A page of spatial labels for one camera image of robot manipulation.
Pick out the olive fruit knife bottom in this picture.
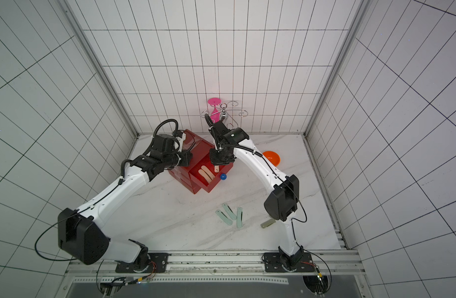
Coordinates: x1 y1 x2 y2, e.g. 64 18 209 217
260 219 276 228

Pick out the red plastic drawer cabinet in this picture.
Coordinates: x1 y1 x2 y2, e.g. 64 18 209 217
168 129 214 195

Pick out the mint fruit knife right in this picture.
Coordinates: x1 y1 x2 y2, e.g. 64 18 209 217
237 207 243 229

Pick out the mint fruit knife left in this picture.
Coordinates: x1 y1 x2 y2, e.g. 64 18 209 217
215 209 233 225

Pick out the silver wire cup rack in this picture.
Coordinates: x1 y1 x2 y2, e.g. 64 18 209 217
200 101 249 129

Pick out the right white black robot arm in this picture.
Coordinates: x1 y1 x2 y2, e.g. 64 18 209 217
205 114 302 258

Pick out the orange plastic bowl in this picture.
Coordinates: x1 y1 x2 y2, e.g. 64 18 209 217
263 151 281 166

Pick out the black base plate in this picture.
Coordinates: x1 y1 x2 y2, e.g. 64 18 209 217
261 252 316 273
115 253 169 274

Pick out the aluminium mounting rail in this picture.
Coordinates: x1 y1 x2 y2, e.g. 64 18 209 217
65 250 366 278

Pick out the red top drawer blue knob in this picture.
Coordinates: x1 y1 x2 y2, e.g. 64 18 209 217
189 155 234 192

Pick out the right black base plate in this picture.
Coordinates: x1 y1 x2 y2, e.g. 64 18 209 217
261 252 316 273

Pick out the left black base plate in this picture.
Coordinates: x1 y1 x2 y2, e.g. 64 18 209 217
115 253 169 274

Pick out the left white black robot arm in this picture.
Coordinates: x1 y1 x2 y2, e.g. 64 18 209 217
57 130 193 271

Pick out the pink plastic goblet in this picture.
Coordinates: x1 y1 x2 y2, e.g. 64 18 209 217
207 98 222 122

